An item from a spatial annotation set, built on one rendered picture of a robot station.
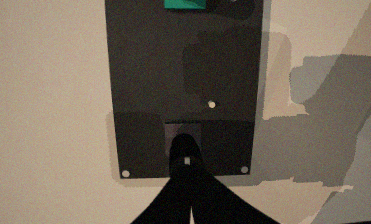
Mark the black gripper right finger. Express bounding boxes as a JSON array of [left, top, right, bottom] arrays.
[[190, 164, 281, 224]]

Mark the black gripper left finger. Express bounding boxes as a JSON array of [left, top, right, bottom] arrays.
[[130, 164, 192, 224]]

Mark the black circuit board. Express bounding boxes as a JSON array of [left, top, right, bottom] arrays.
[[104, 0, 264, 179]]

